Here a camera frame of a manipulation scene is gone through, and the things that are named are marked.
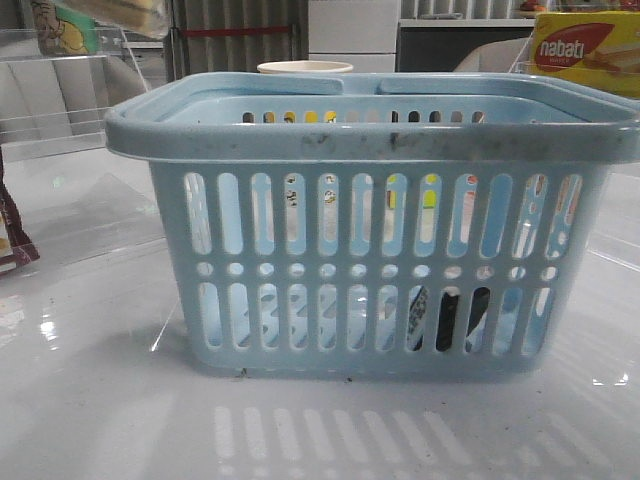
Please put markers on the green cartoon canister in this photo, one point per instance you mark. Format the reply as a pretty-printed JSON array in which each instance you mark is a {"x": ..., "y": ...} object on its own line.
[{"x": 62, "y": 31}]

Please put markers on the light blue plastic basket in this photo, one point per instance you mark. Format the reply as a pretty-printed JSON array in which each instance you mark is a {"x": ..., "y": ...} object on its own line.
[{"x": 303, "y": 212}]

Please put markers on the maroon cracker snack packet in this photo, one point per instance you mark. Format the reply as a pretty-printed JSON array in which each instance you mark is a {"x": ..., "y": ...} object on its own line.
[{"x": 17, "y": 248}]

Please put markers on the clear acrylic right stand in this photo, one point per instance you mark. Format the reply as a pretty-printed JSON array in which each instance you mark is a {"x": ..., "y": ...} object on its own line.
[{"x": 587, "y": 65}]

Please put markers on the clear acrylic display shelf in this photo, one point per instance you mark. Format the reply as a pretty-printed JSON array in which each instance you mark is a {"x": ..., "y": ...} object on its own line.
[{"x": 76, "y": 200}]

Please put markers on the yellow nabati wafer box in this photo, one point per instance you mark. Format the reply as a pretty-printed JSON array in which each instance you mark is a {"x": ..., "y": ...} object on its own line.
[{"x": 612, "y": 27}]

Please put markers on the packaged sliced bread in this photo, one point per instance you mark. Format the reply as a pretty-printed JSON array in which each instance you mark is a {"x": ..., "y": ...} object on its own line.
[{"x": 145, "y": 17}]

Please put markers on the patterned paper cup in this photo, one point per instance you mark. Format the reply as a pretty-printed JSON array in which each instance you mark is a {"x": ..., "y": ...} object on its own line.
[{"x": 305, "y": 67}]

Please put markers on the dark tissue packet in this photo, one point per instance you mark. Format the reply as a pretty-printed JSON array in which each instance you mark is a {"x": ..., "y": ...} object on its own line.
[{"x": 446, "y": 318}]

